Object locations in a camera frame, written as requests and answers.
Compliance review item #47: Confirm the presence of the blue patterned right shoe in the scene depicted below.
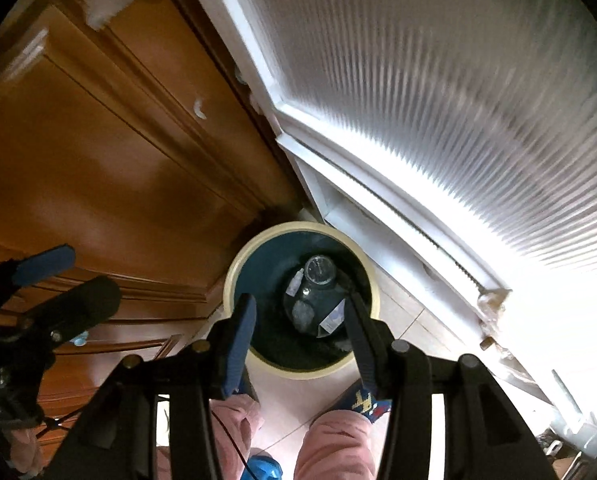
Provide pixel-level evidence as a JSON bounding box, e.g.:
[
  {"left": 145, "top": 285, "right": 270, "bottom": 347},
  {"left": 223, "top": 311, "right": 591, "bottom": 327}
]
[{"left": 336, "top": 380, "right": 394, "bottom": 423}]

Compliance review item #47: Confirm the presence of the person's right leg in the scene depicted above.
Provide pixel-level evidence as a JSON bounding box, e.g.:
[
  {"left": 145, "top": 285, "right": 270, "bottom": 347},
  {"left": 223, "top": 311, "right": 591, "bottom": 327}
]
[{"left": 293, "top": 410, "right": 380, "bottom": 480}]

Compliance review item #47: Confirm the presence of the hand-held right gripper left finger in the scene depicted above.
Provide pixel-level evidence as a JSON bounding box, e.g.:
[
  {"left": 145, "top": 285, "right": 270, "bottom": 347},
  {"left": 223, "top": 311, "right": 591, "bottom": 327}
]
[{"left": 43, "top": 293, "right": 259, "bottom": 480}]

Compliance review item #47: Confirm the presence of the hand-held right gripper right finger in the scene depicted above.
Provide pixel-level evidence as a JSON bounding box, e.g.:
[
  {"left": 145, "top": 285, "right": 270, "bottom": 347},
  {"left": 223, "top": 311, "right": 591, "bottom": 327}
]
[{"left": 345, "top": 293, "right": 559, "bottom": 480}]

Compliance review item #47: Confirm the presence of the bright blue plastic object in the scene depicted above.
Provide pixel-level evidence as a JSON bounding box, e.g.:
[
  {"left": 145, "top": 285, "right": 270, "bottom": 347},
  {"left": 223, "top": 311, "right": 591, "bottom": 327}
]
[{"left": 243, "top": 452, "right": 284, "bottom": 480}]

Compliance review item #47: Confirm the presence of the cream rimmed dark trash can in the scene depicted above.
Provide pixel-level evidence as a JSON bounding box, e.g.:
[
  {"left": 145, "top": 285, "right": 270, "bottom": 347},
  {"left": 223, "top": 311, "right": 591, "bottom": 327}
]
[{"left": 222, "top": 221, "right": 382, "bottom": 380}]

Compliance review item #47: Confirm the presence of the white framed ribbed glass door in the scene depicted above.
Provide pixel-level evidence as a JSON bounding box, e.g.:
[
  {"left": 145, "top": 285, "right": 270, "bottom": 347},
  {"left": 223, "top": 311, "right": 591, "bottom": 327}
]
[{"left": 178, "top": 0, "right": 597, "bottom": 461}]

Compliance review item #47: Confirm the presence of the wooden cabinet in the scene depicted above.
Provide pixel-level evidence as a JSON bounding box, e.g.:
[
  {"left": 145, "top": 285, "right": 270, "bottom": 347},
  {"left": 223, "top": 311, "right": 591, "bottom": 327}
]
[{"left": 0, "top": 0, "right": 307, "bottom": 461}]

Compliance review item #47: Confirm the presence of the crumpled clear wrapper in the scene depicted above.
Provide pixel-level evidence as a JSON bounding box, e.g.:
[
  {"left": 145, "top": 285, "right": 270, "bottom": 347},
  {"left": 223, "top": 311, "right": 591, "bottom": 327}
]
[{"left": 316, "top": 300, "right": 352, "bottom": 339}]

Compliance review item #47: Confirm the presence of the black cable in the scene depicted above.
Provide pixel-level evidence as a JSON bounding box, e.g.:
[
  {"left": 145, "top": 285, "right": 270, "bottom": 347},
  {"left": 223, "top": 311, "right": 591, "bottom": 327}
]
[{"left": 209, "top": 402, "right": 254, "bottom": 480}]

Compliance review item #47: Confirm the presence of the person's left forearm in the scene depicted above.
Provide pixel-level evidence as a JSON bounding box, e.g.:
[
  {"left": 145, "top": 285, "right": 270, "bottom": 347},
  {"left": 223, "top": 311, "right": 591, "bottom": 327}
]
[{"left": 3, "top": 427, "right": 46, "bottom": 478}]

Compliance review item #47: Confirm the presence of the person's left leg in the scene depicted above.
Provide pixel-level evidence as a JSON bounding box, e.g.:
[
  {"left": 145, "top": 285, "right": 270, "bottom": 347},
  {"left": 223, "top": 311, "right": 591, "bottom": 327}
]
[{"left": 156, "top": 392, "right": 265, "bottom": 480}]

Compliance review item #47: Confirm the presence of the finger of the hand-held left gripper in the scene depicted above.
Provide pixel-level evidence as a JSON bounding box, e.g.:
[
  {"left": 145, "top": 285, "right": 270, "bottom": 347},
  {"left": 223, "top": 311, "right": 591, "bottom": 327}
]
[
  {"left": 0, "top": 244, "right": 77, "bottom": 318},
  {"left": 23, "top": 276, "right": 122, "bottom": 356}
]

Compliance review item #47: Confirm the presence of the person's leg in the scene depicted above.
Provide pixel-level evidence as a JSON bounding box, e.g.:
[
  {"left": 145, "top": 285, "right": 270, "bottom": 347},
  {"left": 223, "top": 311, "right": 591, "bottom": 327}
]
[
  {"left": 293, "top": 410, "right": 380, "bottom": 480},
  {"left": 156, "top": 392, "right": 265, "bottom": 480}
]

